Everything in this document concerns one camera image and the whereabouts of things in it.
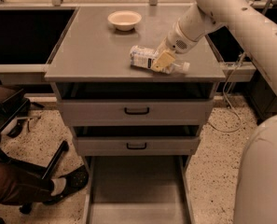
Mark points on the top grey drawer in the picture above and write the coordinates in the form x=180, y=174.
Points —
x=120, y=112

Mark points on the blue plastic bottle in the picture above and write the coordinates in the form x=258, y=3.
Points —
x=144, y=57

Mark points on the black shoe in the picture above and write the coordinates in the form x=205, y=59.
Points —
x=69, y=184

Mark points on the middle grey drawer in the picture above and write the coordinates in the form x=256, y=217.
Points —
x=136, y=140

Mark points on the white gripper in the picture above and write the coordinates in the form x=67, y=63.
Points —
x=176, y=40

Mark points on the person's leg brown trousers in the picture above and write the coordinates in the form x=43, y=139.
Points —
x=19, y=187

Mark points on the dark side table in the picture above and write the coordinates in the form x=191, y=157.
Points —
x=12, y=102

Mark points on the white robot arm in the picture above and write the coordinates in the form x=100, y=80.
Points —
x=256, y=192

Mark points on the white bowl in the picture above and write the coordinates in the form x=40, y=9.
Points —
x=124, y=20

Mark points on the grey drawer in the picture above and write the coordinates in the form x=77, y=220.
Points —
x=136, y=140
x=137, y=190
x=120, y=112

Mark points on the bottom grey drawer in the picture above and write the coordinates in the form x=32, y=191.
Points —
x=137, y=190

